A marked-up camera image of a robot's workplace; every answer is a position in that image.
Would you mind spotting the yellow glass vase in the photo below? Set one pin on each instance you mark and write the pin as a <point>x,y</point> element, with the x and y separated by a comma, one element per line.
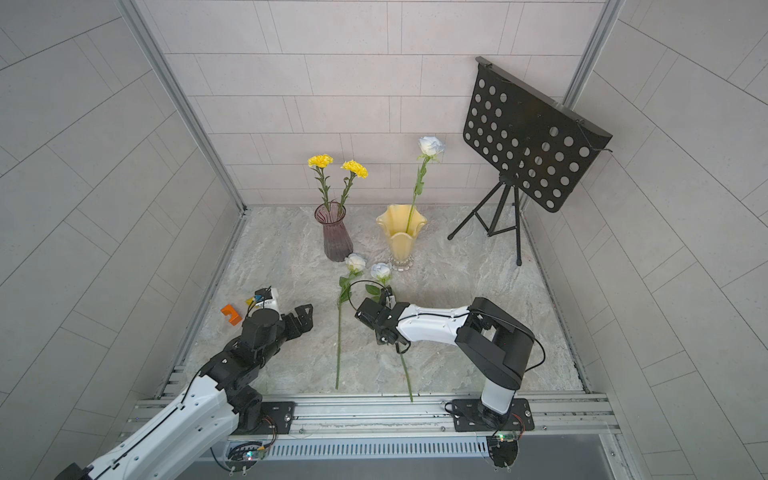
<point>401,225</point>

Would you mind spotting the purple glass vase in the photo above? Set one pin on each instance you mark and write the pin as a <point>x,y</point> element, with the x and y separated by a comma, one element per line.
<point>336,240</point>

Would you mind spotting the circuit board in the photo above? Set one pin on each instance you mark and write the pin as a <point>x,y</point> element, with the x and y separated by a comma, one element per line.
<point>502,451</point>
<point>243,457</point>

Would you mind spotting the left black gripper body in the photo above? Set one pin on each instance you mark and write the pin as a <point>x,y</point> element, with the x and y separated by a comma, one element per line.
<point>275,347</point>

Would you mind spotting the right circuit board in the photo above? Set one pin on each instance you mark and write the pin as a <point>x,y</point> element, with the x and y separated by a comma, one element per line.
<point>502,451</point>

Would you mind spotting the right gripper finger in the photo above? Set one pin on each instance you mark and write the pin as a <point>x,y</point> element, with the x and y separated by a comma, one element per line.
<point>368,313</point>
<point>388,298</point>

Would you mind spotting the black music stand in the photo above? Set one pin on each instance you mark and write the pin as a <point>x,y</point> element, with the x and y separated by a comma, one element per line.
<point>538,148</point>

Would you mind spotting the yellow carnation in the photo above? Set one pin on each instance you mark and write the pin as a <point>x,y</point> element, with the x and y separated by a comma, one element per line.
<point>354,170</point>
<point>318,164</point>

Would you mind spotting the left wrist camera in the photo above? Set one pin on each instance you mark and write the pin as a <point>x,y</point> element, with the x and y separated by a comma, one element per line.
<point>265,297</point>

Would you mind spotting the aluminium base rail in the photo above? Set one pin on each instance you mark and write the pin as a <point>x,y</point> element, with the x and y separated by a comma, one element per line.
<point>380,416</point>

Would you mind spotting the left circuit board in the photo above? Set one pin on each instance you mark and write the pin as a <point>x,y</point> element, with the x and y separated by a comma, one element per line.
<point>243,457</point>

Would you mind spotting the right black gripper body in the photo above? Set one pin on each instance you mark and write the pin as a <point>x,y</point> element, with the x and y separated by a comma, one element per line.
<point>379,336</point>

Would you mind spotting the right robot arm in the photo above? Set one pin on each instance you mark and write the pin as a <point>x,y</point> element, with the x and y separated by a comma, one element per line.
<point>496,343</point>

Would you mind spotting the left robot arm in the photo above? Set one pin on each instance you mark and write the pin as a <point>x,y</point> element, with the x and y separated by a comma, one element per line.
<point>218,402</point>

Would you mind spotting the orange block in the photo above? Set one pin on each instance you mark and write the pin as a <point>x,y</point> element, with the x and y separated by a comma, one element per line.
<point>231,314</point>

